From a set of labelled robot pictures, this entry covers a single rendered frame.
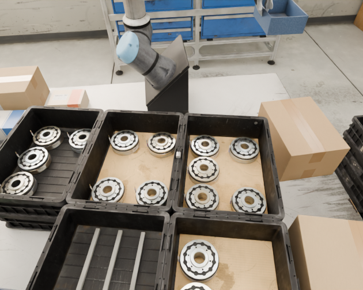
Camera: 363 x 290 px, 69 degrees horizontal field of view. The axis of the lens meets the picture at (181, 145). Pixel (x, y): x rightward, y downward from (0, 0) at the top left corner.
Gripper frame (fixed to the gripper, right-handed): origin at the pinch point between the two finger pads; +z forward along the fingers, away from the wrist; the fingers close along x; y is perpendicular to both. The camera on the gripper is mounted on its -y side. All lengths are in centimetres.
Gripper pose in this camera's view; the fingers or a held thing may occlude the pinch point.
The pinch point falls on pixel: (263, 11)
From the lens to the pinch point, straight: 125.7
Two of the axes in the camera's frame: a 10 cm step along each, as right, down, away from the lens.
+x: 9.9, -1.4, -0.6
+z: 1.4, 6.5, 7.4
